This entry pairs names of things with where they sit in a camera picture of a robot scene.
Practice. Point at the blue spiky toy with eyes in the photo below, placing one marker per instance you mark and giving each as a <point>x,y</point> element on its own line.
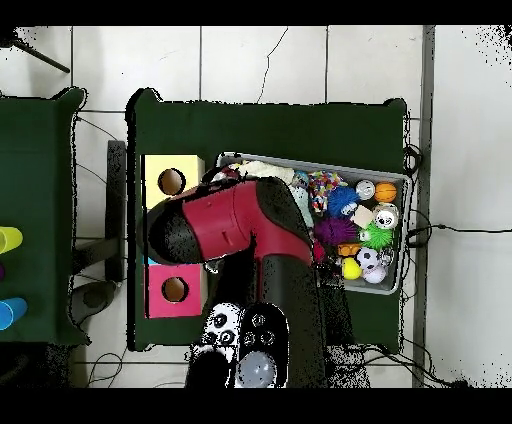
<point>342,200</point>

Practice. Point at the green spiky toy with eyes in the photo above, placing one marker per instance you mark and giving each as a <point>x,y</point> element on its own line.
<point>378,236</point>

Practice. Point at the colourful dotted cloth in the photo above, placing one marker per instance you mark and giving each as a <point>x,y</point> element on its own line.
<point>322,186</point>

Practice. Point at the small wooden cube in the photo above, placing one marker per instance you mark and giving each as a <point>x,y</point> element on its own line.
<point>362,216</point>

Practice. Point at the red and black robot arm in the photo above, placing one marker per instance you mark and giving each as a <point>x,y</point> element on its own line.
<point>224,220</point>

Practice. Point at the mint green waffle cloth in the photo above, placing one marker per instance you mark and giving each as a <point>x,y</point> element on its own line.
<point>304,204</point>

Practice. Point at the wooden box with three holes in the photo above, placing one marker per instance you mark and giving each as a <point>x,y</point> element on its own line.
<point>192,164</point>

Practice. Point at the orange toy basketball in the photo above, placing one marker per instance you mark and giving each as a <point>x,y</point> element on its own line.
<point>385,192</point>

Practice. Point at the green cloth side table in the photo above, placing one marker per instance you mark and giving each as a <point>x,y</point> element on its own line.
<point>36,180</point>

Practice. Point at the blue plastic cup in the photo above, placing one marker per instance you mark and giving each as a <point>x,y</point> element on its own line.
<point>12,312</point>

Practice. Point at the cream yellow waffle cloth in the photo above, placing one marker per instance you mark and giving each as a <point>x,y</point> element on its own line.
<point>268,170</point>

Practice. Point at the dark green table cloth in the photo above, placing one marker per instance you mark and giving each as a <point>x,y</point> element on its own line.
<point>280,136</point>

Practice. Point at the yellow plastic cup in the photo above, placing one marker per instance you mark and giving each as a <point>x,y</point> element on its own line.
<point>10,239</point>

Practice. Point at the purple spiky ball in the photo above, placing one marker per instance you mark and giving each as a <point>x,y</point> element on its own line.
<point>335,231</point>

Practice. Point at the black tripod leg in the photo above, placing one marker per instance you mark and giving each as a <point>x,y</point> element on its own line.
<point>40,55</point>

